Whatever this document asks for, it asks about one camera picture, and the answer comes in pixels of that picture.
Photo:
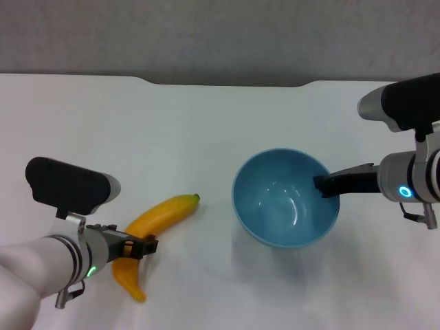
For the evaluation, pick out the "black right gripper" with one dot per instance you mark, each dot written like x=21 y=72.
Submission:
x=357 y=184

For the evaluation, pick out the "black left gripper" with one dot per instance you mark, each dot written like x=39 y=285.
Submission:
x=115 y=244

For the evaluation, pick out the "yellow banana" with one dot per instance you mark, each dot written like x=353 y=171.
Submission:
x=165 y=213

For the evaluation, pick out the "blue bowl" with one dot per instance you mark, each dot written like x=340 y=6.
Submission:
x=275 y=206

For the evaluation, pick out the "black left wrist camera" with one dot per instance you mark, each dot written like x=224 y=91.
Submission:
x=65 y=185

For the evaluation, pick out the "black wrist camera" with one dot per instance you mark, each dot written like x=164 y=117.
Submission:
x=65 y=185
x=405 y=103

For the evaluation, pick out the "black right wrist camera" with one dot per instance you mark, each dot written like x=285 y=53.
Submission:
x=405 y=103

